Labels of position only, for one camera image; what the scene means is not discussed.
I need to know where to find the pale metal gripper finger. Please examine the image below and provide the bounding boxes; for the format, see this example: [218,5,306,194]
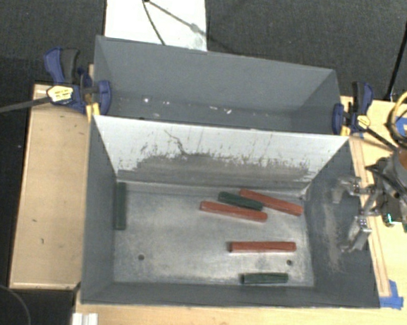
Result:
[329,174,363,207]
[336,213,375,256]

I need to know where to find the red-brown flat block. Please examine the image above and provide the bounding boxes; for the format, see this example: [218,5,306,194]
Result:
[227,235,298,260]
[198,200,269,225]
[237,188,306,218]

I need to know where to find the dark green flat block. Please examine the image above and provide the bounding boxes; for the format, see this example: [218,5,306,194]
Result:
[112,181,131,232]
[217,190,266,212]
[239,269,291,290]

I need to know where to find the grey metal bin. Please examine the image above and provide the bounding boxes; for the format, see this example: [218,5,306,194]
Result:
[72,34,403,325]

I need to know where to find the pale wood flat board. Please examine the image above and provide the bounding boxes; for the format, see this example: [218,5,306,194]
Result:
[8,79,99,295]

